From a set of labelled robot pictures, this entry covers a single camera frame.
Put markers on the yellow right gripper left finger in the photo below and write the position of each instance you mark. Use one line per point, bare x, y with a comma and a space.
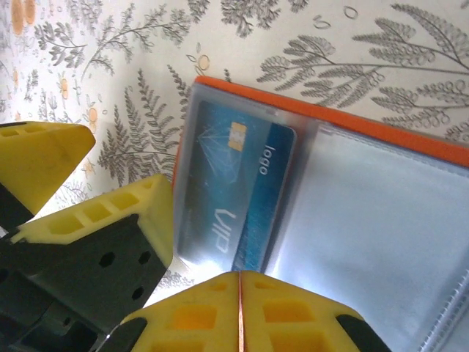
190, 319

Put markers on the orange card holder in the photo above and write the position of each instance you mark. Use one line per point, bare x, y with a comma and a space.
366, 220

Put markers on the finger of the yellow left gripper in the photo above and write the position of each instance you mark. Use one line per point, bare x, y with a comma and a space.
91, 216
44, 157

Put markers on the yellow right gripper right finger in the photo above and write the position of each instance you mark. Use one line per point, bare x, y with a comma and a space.
293, 322

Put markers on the blue VIP credit card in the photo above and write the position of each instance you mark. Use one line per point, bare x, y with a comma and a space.
220, 183

